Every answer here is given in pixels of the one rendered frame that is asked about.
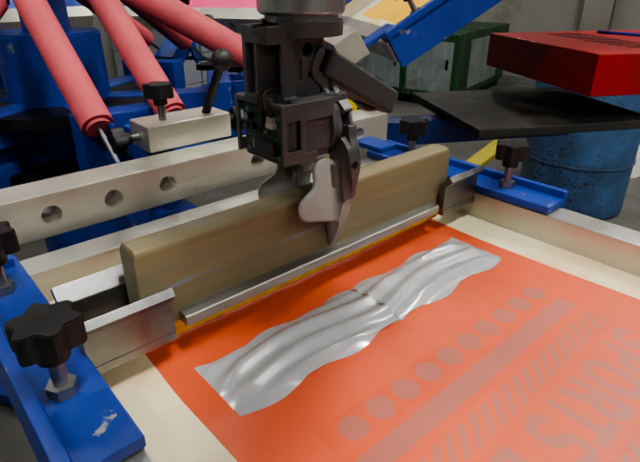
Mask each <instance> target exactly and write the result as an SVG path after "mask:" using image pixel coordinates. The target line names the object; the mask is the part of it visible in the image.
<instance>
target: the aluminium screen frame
mask: <svg viewBox="0 0 640 462"><path fill-rule="evenodd" d="M474 196H475V197H474V201H473V202H471V203H469V204H467V205H465V206H463V207H461V208H459V209H457V210H456V211H461V212H463V213H465V214H468V215H471V216H474V217H476V218H479V219H482V220H485V221H487V222H490V223H492V224H495V225H497V226H500V227H503V228H506V229H508V230H511V231H516V232H518V233H521V234H524V235H526V236H528V237H531V238H534V239H537V240H539V241H542V242H545V243H547V244H550V245H553V246H555V247H557V248H560V249H563V250H566V251H570V252H573V253H576V254H578V255H581V256H584V257H587V258H588V259H591V260H594V261H597V262H599V263H602V264H605V265H608V266H610V267H613V268H616V269H618V270H620V271H625V272H628V273H630V274H633V275H636V276H639V277H640V231H634V230H631V229H628V228H625V227H621V226H618V225H615V224H612V223H609V222H606V221H603V220H600V219H596V218H593V217H590V216H587V215H585V214H581V213H578V212H575V211H569V210H566V209H563V208H558V209H556V210H555V211H552V212H550V213H549V214H544V213H542V212H539V211H534V210H531V209H528V208H524V207H521V206H518V205H515V204H512V203H510V202H507V201H504V200H501V199H498V198H495V197H492V196H488V195H485V194H483V193H480V192H477V191H476V192H475V195H474ZM258 199H259V197H258V190H255V191H249V192H246V193H242V194H239V195H236V196H233V197H230V198H227V199H224V200H220V201H217V202H214V203H210V204H207V205H205V206H201V207H198V208H195V209H192V210H188V211H183V212H179V213H176V214H174V215H170V216H167V217H164V218H161V219H157V220H154V221H151V222H148V223H145V224H142V225H138V226H135V227H132V228H129V229H125V230H122V231H117V232H114V233H111V234H107V235H104V236H101V237H98V238H94V239H91V240H89V241H85V242H82V243H79V244H75V245H72V246H69V247H66V248H63V249H60V250H57V251H51V252H48V253H44V254H41V255H38V256H34V257H32V258H29V259H26V260H22V261H20V263H21V264H22V266H23V267H24V268H25V270H26V271H27V273H28V274H29V275H30V277H31V279H32V280H33V281H34V283H35V284H36V286H37V287H38V288H39V290H40V291H41V292H42V293H43V294H44V296H45V297H46V298H47V300H48V301H49V302H50V301H52V300H54V299H53V296H52V294H51V292H50V290H51V288H54V287H56V286H59V285H62V284H65V283H68V282H70V281H73V280H76V279H79V278H82V277H85V276H88V275H90V274H93V273H96V272H99V271H103V270H106V269H109V268H112V267H115V266H118V265H121V264H122V261H121V256H120V251H119V249H120V245H121V243H123V242H126V241H129V240H131V239H135V238H138V237H141V236H144V235H147V234H150V233H153V232H157V231H161V230H164V229H167V228H170V227H173V226H177V225H180V224H183V223H186V222H189V221H191V220H194V219H198V218H201V217H204V216H207V215H210V214H213V213H216V212H219V211H224V210H227V209H230V208H233V207H237V206H240V205H243V204H246V203H249V202H251V201H254V200H258ZM120 462H154V461H153V459H152V458H151V457H150V455H149V453H148V452H147V450H146V449H145V448H143V449H142V450H140V451H138V452H136V453H134V454H132V455H130V456H129V457H127V458H125V459H124V460H122V461H120Z"/></svg>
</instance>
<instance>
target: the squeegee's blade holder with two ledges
mask: <svg viewBox="0 0 640 462"><path fill-rule="evenodd" d="M438 211H439V205H436V204H434V203H431V202H430V203H428V204H427V205H424V206H422V207H420V208H417V209H415V210H413V211H409V212H407V213H404V214H402V215H400V216H397V217H395V218H393V219H391V220H389V221H387V222H384V223H382V224H380V225H377V226H375V227H373V228H370V229H368V230H366V231H362V232H360V233H357V234H355V235H354V236H351V237H349V238H347V239H344V240H342V241H340V242H337V243H335V244H333V245H330V246H328V247H325V248H324V249H322V250H319V251H316V252H313V253H311V254H309V255H306V256H304V257H302V258H299V259H297V260H295V261H292V262H290V263H288V264H286V265H284V266H282V267H279V268H277V269H275V270H272V271H269V272H266V273H264V274H262V275H259V276H257V277H255V278H252V279H251V280H249V281H246V282H244V283H242V284H239V285H237V286H235V287H232V288H230V289H228V290H225V291H222V292H219V293H217V294H216V295H213V296H211V297H209V298H206V299H204V300H202V301H199V302H197V303H195V304H192V305H190V306H188V307H185V308H184V309H181V310H179V313H180V320H181V321H182V322H183V323H184V324H185V325H187V326H190V325H192V324H194V323H196V322H198V321H201V320H203V319H205V318H207V317H209V316H212V315H214V314H216V313H218V312H220V311H223V310H225V309H227V308H230V307H232V306H234V305H236V304H238V303H241V302H243V301H245V300H247V299H249V298H252V297H254V296H255V295H257V294H259V293H262V292H264V291H267V290H269V289H272V288H274V287H276V286H278V285H280V284H283V283H285V282H287V281H289V280H291V279H293V278H295V277H297V276H299V275H301V274H304V273H306V272H308V271H312V270H314V269H316V268H318V267H320V266H323V265H325V264H327V263H329V262H330V261H333V260H335V259H337V258H339V257H341V256H344V255H346V254H348V253H350V252H352V251H356V250H358V249H360V248H362V247H365V246H367V245H368V244H370V243H372V242H375V241H377V240H379V239H381V238H383V237H386V236H388V235H390V234H392V233H394V232H397V231H400V230H402V229H404V228H406V227H408V226H410V225H412V224H415V223H417V222H419V221H421V220H423V219H426V218H428V217H430V216H432V215H434V214H436V213H438Z"/></svg>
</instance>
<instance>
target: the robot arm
mask: <svg viewBox="0 0 640 462"><path fill-rule="evenodd" d="M256 8H257V11H258V12H259V13H260V14H263V15H264V16H265V17H264V18H260V23H255V24H241V36H242V52H243V67H244V82H245V91H244V92H238V93H235V94H234V98H235V111H236V125H237V138H238V149H239V150H242V149H247V151H248V152H249V153H251V154H254V155H256V156H259V157H261V158H263V159H266V160H268V161H271V162H272V163H275V164H277V166H276V170H275V172H274V173H273V175H271V176H270V177H269V178H268V179H266V180H265V181H264V182H263V183H261V185H260V186H259V188H258V197H259V199H261V198H264V197H267V196H270V195H273V194H276V193H279V192H282V191H287V190H290V189H293V188H296V187H300V186H303V185H306V184H308V183H310V176H311V173H312V179H313V185H312V189H311V190H310V192H309V193H308V194H307V195H306V196H305V197H304V198H303V199H302V201H301V202H300V204H299V207H298V214H299V217H300V219H301V220H302V221H303V222H306V223H311V222H327V224H326V231H327V239H328V244H329V245H332V244H334V243H335V242H336V240H337V239H338V237H339V235H340V233H341V231H342V229H343V227H344V225H345V223H346V220H347V217H348V215H349V212H350V206H351V201H352V198H353V197H354V196H355V193H356V188H357V183H358V178H359V173H360V167H361V155H360V148H359V143H358V139H357V134H356V127H357V126H356V124H353V121H352V115H351V111H352V110H353V108H352V106H351V104H350V103H349V101H348V100H347V98H348V99H349V100H351V101H352V102H353V103H354V104H355V105H356V106H357V107H358V108H359V109H360V110H364V111H377V110H379V111H381V112H385V113H391V112H392V110H393V108H394V105H395V103H396V100H397V98H398V91H396V90H394V89H393V88H391V87H390V86H388V85H387V84H386V83H385V82H384V81H383V80H382V79H381V78H379V77H377V76H374V75H372V74H370V73H369V72H367V71H365V70H363V69H362V68H360V67H359V66H357V65H356V64H354V63H353V62H351V61H350V60H349V59H348V58H346V57H345V56H343V55H342V54H340V53H339V52H337V51H335V50H331V49H326V48H324V38H326V37H335V36H340V35H343V18H340V17H338V14H342V13H343V12H344V11H345V10H346V0H256ZM241 109H245V113H244V116H245V122H246V136H243V135H242V121H241ZM325 153H326V154H329V155H330V159H328V158H327V157H320V158H319V159H317V156H318V155H322V154H325Z"/></svg>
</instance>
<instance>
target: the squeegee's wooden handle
mask: <svg viewBox="0 0 640 462"><path fill-rule="evenodd" d="M449 159H450V151H449V149H448V148H447V147H445V146H441V145H437V144H431V145H428V146H425V147H423V148H419V149H416V150H413V151H408V152H405V153H402V154H398V155H395V156H393V157H390V158H387V159H384V160H381V161H377V162H374V163H371V164H368V165H366V166H363V167H360V173H359V178H358V183H357V188H356V193H355V196H354V197H353V198H352V201H351V206H350V212H349V215H348V217H347V220H346V223H345V225H344V227H343V229H342V231H341V233H340V235H339V237H338V239H337V240H336V242H335V243H337V242H340V241H342V240H344V239H347V238H349V237H351V236H354V235H355V234H357V233H360V232H362V231H366V230H368V229H370V228H373V227H375V226H377V225H380V224H382V223H384V222H387V221H389V220H391V219H393V218H395V217H397V216H400V215H402V214H404V213H407V212H409V211H413V210H415V209H417V208H420V207H422V206H424V205H427V204H428V203H430V202H431V203H434V204H436V205H439V196H440V188H441V184H442V183H443V182H445V181H446V180H447V176H448V167H449ZM312 185H313V182H311V183H308V184H306V185H303V186H300V187H296V188H293V189H290V190H287V191H282V192H279V193H276V194H273V195H270V196H267V197H264V198H261V199H258V200H254V201H251V202H249V203H246V204H243V205H240V206H237V207H233V208H230V209H227V210H224V211H219V212H216V213H213V214H210V215H207V216H204V217H201V218H198V219H194V220H191V221H189V222H186V223H183V224H180V225H177V226H173V227H170V228H167V229H164V230H161V231H157V232H153V233H150V234H147V235H144V236H141V237H138V238H135V239H131V240H129V241H126V242H123V243H121V245H120V249H119V251H120V256H121V261H122V267H123V272H124V276H125V281H126V286H127V292H128V297H129V301H130V304H131V303H134V302H136V301H139V300H141V299H144V298H146V297H149V296H151V295H154V294H156V293H158V292H160V291H164V290H167V289H170V288H172V289H173V292H174V294H175V297H174V298H173V299H172V301H171V303H172V309H173V316H174V322H175V321H177V320H180V313H179V310H181V309H184V308H185V307H188V306H190V305H192V304H195V303H197V302H199V301H202V300H204V299H206V298H209V297H211V296H213V295H216V294H217V293H219V292H222V291H225V290H228V289H230V288H232V287H235V286H237V285H239V284H242V283H244V282H246V281H249V280H251V279H252V278H255V277H257V276H259V275H262V274H264V273H266V272H269V271H272V270H275V269H277V268H279V267H282V266H284V265H286V264H288V263H290V262H292V261H295V260H297V259H299V258H302V257H304V256H306V255H309V254H311V253H313V252H316V251H319V250H322V249H324V248H325V247H328V246H330V245H329V244H328V239H327V231H326V224H327V222H311V223H306V222H303V221H302V220H301V219H300V217H299V214H298V207H299V204H300V202H301V201H302V199H303V198H304V197H305V196H306V195H307V194H308V193H309V192H310V190H311V189H312ZM335 243H334V244H335Z"/></svg>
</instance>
